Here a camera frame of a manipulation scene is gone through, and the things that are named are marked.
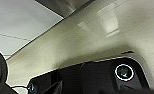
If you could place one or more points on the stainless steel dishwasher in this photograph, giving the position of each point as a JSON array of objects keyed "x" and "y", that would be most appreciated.
[{"x": 64, "y": 6}]

